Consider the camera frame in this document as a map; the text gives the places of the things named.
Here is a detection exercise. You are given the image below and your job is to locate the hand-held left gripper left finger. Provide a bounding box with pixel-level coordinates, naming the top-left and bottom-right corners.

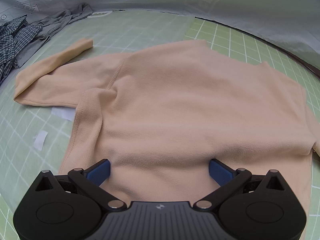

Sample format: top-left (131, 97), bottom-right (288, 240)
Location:
top-left (32, 159), bottom-right (126, 211)

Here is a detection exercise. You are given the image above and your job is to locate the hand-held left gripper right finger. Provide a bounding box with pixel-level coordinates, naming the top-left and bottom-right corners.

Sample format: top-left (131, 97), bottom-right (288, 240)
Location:
top-left (194, 158), bottom-right (288, 211)

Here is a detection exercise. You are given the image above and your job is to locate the beige sweater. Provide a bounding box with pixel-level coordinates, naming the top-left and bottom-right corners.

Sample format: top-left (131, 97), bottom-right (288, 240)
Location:
top-left (14, 38), bottom-right (320, 207)

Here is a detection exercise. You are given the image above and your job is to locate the small white paper piece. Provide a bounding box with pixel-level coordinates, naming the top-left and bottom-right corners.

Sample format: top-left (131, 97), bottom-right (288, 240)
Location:
top-left (32, 131), bottom-right (48, 151)

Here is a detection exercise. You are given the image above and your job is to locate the large white paper piece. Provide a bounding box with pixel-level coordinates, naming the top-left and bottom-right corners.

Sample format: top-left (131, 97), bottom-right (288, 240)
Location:
top-left (51, 107), bottom-right (75, 122)

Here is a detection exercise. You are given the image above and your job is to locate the green grid mat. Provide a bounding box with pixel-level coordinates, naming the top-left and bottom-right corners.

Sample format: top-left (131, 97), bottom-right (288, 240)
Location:
top-left (0, 9), bottom-right (320, 240)

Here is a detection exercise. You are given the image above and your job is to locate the grey garment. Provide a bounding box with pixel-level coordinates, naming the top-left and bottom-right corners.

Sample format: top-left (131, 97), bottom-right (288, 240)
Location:
top-left (15, 3), bottom-right (93, 68)

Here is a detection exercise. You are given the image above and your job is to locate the blue plaid shirt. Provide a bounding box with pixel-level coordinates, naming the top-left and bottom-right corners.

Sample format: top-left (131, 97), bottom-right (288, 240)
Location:
top-left (0, 16), bottom-right (43, 85)

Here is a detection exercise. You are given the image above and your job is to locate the white plastic object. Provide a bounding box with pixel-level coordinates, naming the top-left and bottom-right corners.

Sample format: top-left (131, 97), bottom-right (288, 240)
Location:
top-left (89, 10), bottom-right (112, 18)

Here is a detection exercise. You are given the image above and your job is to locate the dark brown frame rail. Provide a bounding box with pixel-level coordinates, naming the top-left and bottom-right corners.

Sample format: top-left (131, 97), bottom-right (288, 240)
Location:
top-left (195, 17), bottom-right (320, 78)

